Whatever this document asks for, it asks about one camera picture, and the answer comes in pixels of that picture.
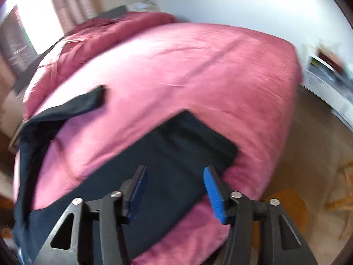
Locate black pants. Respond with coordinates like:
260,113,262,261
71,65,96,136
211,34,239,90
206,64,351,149
14,86,238,264

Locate orange round floor mat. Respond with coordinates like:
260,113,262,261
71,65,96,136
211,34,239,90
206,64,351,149
260,189,308,250

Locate pink bed sheet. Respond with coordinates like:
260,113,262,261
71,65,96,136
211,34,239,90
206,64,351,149
26,23,302,264

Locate white box with print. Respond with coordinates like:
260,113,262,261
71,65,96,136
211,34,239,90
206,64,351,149
302,45,352,130

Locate dark pink quilt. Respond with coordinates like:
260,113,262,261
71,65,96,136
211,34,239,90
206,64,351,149
23,11,176,121

